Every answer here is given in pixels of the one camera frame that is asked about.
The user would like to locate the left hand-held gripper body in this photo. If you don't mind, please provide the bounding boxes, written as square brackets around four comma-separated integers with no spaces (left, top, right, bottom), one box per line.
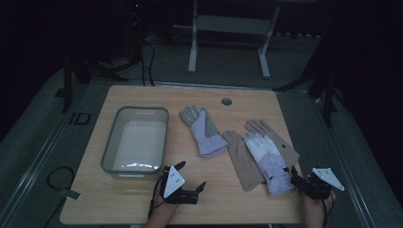
[160,164,200,205]

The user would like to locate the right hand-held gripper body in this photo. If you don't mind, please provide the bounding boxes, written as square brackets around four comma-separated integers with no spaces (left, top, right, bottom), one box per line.
[296,167,346,200]

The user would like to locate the beige glove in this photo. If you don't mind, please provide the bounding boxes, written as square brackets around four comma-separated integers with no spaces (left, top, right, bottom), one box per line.
[221,129,265,193]
[244,119,301,169]

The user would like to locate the white and purple glove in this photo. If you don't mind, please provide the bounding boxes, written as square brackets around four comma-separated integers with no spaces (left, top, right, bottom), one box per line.
[242,131,297,197]

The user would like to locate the grey plastic bin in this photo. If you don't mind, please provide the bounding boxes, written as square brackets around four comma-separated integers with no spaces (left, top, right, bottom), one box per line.
[100,105,170,179]

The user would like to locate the person's right hand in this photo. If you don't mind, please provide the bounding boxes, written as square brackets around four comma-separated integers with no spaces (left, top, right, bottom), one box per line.
[301,189,337,220]

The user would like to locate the person's left hand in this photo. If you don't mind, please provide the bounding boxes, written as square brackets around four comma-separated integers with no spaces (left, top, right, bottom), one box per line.
[151,189,179,219]

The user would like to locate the purple and grey glove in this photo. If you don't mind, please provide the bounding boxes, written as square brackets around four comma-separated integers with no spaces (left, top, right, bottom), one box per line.
[179,104,229,159]

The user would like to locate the black tripod stand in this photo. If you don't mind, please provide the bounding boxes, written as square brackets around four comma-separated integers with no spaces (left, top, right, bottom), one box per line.
[54,47,129,113]
[274,56,345,128]

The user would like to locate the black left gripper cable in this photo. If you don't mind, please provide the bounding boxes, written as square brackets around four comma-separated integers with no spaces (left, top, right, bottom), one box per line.
[147,172,166,219]

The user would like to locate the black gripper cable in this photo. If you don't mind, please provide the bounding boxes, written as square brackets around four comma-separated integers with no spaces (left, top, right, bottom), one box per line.
[147,172,166,219]
[320,196,336,226]

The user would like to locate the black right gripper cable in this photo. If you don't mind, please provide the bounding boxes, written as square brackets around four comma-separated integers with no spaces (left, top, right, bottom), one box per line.
[320,196,336,226]

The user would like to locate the black hanging cables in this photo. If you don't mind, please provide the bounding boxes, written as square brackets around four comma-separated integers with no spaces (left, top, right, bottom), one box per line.
[138,39,157,87]

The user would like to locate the black floor cable loop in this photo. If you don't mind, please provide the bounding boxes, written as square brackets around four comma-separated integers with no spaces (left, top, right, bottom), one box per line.
[46,165,76,191]

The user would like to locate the white metal desk frame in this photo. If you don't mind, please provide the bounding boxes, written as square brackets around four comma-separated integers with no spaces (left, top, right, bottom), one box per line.
[172,0,281,80]

